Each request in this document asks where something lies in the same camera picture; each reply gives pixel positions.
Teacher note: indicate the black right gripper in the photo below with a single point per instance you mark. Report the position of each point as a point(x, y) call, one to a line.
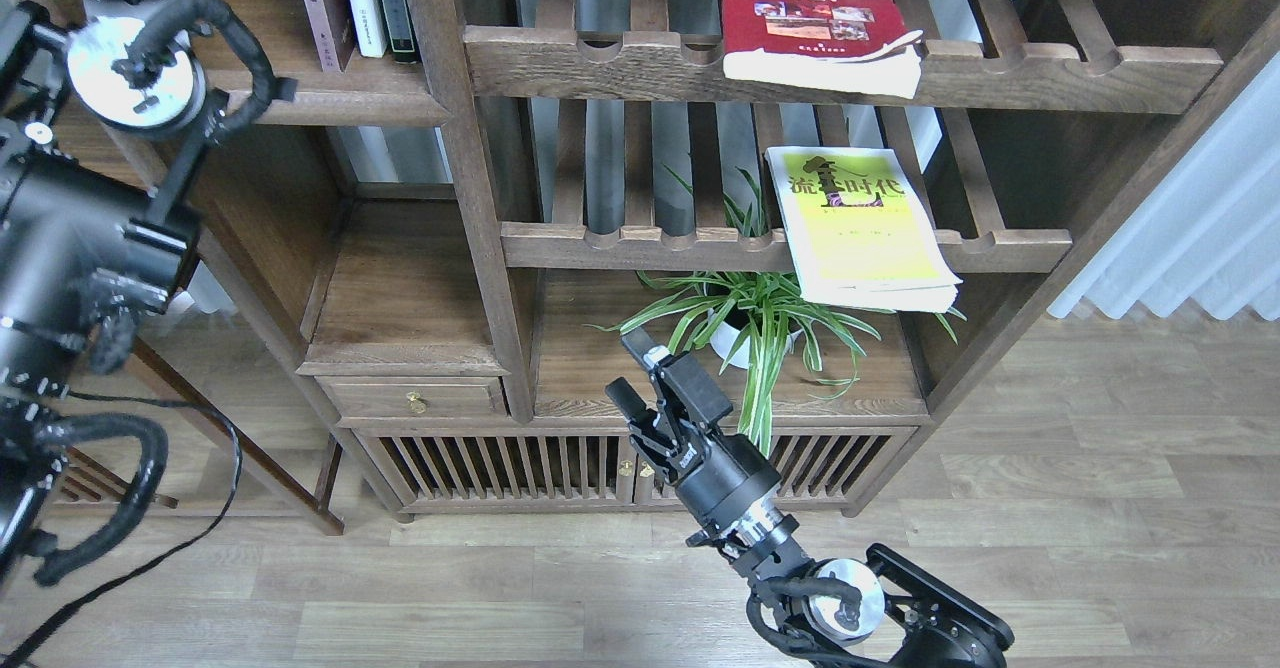
point(723, 480)

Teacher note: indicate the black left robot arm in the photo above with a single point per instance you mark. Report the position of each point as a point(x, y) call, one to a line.
point(187, 69)

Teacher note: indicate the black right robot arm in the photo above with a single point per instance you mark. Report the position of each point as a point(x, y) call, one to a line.
point(812, 610)

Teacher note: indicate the red book on top shelf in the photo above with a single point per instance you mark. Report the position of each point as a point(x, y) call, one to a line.
point(852, 46)

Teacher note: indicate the white plant pot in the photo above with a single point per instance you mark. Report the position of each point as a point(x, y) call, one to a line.
point(744, 335)

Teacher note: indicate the green spider plant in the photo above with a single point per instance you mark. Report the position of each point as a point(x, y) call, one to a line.
point(700, 300)

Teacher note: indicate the dark wooden bookshelf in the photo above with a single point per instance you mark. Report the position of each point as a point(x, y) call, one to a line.
point(456, 228)

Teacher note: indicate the yellow green book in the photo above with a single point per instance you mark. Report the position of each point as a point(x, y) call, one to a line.
point(858, 235)

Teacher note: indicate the brass drawer knob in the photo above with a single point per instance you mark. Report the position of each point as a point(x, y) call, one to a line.
point(415, 404)

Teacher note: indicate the dark grey upright book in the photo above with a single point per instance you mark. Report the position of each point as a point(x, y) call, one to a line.
point(403, 44)

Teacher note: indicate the white upright book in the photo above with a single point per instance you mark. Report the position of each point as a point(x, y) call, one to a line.
point(372, 39)

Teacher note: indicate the white curtain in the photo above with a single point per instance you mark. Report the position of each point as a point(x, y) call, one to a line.
point(1209, 233)

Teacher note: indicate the wooden side table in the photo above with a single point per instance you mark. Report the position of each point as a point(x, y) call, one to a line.
point(150, 348)

